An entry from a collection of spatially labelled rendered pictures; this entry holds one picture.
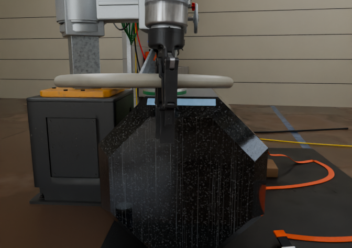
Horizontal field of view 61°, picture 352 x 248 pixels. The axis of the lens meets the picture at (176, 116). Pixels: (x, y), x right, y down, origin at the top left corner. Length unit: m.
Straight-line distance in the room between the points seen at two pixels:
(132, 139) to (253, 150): 0.54
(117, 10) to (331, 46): 5.53
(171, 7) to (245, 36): 6.23
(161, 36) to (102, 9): 1.62
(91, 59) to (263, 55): 5.05
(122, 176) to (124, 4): 1.20
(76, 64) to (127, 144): 1.01
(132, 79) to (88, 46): 1.64
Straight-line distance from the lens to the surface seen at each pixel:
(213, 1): 6.93
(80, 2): 2.20
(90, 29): 2.20
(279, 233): 1.81
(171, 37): 0.61
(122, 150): 1.39
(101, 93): 2.05
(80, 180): 2.20
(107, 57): 7.41
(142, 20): 1.43
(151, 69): 1.30
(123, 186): 1.45
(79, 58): 2.24
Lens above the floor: 0.99
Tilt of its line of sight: 11 degrees down
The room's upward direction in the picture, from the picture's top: straight up
